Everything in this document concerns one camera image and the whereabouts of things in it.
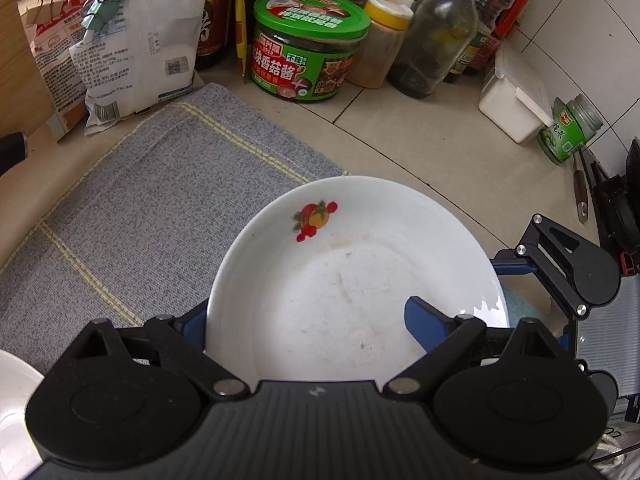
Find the dark soy sauce bottle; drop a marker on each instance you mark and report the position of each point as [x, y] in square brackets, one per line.
[215, 25]

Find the clear glass bottle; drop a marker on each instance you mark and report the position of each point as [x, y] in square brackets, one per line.
[430, 40]

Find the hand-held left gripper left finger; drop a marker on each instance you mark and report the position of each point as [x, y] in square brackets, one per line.
[192, 330]

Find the teal cloth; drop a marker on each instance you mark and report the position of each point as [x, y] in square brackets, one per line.
[525, 305]

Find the yellow packet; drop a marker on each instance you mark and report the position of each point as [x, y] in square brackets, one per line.
[242, 35]

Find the black stove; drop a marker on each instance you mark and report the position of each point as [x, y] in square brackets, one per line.
[617, 210]

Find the yellow-lid spice jar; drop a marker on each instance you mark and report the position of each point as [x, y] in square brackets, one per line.
[375, 55]

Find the grey checked cloth mat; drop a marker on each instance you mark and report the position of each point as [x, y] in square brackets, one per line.
[150, 200]

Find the white printed bag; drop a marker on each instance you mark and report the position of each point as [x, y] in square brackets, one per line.
[145, 50]

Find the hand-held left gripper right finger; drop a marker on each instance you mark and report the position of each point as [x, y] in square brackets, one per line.
[425, 320]

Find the white cup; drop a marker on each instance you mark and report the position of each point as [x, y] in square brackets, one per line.
[17, 400]

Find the green binder clip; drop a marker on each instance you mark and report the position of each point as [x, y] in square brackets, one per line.
[102, 7]

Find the white fruit-print plate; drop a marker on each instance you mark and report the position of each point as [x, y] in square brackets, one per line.
[340, 285]

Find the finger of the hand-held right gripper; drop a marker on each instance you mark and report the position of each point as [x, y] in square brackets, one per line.
[566, 340]
[510, 265]

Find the white plastic seasoning box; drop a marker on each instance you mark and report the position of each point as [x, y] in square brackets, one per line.
[505, 105]

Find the red and white bag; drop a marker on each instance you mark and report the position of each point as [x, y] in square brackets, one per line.
[55, 50]

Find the green-lid sauce jar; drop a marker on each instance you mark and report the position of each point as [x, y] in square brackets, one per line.
[300, 60]

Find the small green jar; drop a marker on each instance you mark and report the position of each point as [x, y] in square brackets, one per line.
[565, 135]

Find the metal binder clip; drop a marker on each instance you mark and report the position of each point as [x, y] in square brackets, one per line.
[42, 2]

